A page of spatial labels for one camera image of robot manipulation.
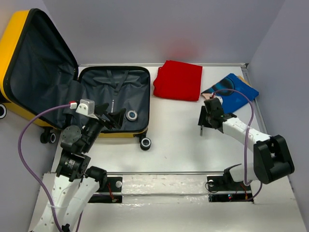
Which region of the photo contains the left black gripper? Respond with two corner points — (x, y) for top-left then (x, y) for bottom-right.
(83, 102), (127, 151)

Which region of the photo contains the blue cartoon print cloth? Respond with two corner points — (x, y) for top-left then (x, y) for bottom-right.
(201, 73), (259, 113)

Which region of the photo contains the red cloth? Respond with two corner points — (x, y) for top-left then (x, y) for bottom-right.
(153, 60), (203, 102)

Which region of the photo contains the yellow hard-shell suitcase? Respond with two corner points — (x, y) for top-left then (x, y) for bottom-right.
(0, 8), (152, 150)

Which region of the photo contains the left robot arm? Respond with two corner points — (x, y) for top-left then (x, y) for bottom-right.
(33, 99), (126, 232)

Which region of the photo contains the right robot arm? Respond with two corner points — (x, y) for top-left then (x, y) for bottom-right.
(198, 98), (295, 189)

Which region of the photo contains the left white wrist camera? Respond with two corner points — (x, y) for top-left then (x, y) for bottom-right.
(75, 99), (95, 116)

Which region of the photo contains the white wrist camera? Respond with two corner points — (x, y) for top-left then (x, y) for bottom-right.
(210, 93), (220, 99)
(75, 99), (95, 116)

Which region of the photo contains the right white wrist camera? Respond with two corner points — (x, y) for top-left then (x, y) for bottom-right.
(210, 93), (220, 99)

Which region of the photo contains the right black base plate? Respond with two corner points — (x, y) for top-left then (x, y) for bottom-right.
(205, 175), (253, 203)

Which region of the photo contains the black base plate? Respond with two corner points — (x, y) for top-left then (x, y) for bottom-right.
(88, 176), (123, 203)
(205, 175), (253, 203)

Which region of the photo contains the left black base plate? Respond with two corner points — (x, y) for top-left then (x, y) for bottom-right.
(88, 176), (123, 203)

